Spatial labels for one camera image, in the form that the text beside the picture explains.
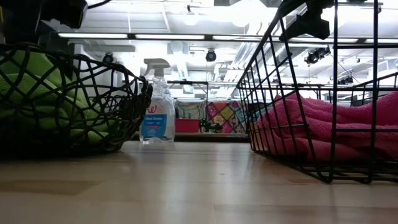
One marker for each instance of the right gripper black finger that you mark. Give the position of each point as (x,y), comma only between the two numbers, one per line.
(311,28)

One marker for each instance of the green microfiber towel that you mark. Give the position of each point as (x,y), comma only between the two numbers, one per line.
(37,65)
(46,115)

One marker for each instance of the pink microfiber towel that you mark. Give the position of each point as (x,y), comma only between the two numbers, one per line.
(351,109)
(311,146)

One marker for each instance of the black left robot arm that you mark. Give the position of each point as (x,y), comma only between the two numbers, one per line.
(18,18)

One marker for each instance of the ceiling light strip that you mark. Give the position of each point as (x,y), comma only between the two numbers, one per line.
(168,36)

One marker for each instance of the round dark wicker basket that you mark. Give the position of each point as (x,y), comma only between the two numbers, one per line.
(124,102)

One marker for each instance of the colourful patchwork quilt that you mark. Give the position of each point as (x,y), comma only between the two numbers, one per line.
(227,116)

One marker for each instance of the clear glass cleaner spray bottle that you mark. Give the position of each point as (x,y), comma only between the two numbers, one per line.
(157,115)

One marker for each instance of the red storage box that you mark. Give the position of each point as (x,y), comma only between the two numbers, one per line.
(186,126)

